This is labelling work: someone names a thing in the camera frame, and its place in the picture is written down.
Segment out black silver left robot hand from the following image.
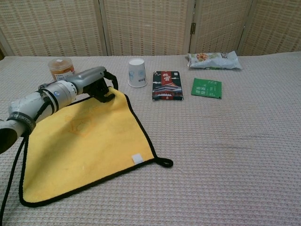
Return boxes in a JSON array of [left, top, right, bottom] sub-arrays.
[[70, 66, 119, 104]]

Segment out yellow and black cloth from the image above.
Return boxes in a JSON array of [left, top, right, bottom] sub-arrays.
[[19, 86, 174, 208]]

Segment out clear plastic jar orange contents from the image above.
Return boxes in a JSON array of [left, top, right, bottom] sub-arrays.
[[48, 57, 76, 81]]

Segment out white paper cup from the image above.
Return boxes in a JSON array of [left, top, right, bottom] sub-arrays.
[[127, 58, 148, 88]]

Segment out woven bamboo folding screen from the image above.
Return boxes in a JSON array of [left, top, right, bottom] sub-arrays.
[[0, 0, 301, 57]]

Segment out dark box with palace print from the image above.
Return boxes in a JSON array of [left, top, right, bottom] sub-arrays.
[[151, 70, 185, 102]]

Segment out green sachet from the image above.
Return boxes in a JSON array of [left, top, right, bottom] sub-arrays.
[[190, 77, 223, 100]]

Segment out white snack bag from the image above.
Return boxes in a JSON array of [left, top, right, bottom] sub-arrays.
[[187, 50, 243, 71]]

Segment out pale woven tablecloth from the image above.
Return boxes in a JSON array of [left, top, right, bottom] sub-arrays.
[[0, 52, 301, 226]]

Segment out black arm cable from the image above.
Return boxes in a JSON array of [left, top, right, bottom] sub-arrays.
[[0, 135, 28, 226]]

